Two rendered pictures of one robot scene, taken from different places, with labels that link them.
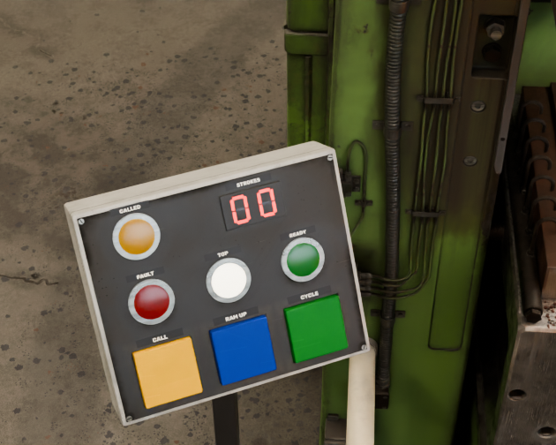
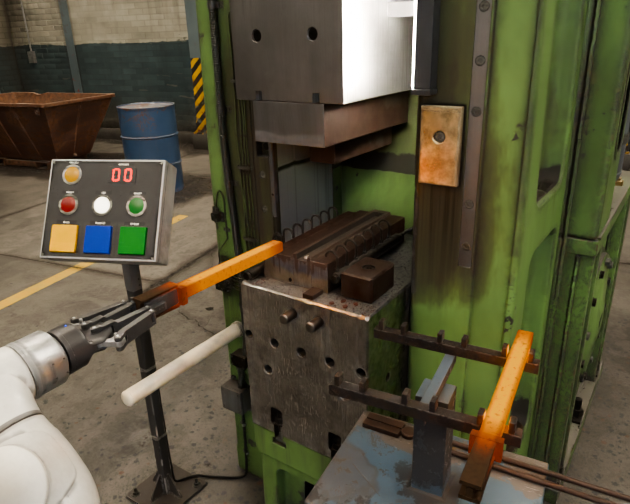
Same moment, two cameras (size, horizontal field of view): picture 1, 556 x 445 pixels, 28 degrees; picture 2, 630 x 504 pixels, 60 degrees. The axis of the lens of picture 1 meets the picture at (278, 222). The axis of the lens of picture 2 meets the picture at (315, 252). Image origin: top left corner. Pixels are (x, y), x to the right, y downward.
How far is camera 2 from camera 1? 1.30 m
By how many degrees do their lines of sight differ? 33
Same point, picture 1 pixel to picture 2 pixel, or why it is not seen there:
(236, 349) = (93, 236)
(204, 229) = (99, 179)
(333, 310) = (141, 233)
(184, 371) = (69, 239)
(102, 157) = not seen: hidden behind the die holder
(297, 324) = (123, 234)
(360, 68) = (215, 148)
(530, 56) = (361, 201)
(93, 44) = not seen: hidden behind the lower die
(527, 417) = (257, 354)
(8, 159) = not seen: hidden behind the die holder
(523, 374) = (248, 318)
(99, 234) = (58, 169)
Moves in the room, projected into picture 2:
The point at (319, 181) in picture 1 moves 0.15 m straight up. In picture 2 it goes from (154, 172) to (146, 115)
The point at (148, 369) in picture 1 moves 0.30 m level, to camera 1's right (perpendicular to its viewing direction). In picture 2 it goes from (55, 233) to (134, 250)
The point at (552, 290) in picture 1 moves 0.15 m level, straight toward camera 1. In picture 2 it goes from (268, 271) to (218, 288)
